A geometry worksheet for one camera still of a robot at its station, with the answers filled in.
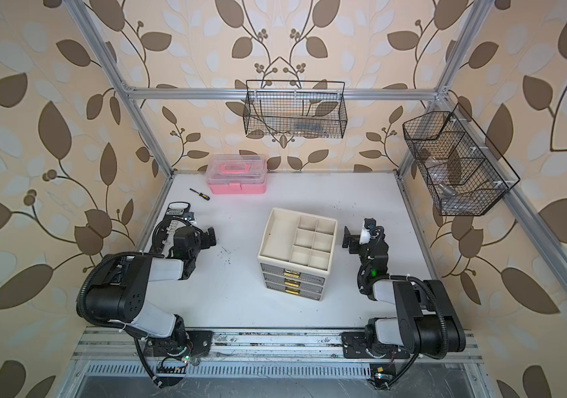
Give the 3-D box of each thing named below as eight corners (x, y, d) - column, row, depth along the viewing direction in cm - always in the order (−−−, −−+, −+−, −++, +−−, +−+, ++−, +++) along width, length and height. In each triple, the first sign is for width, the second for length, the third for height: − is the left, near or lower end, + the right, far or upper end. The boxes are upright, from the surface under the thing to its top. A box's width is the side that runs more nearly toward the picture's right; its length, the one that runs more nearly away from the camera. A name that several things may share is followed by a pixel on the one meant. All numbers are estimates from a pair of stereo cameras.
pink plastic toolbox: (209, 196, 114) (202, 179, 105) (216, 168, 126) (211, 151, 117) (265, 196, 114) (263, 179, 105) (268, 168, 126) (266, 151, 117)
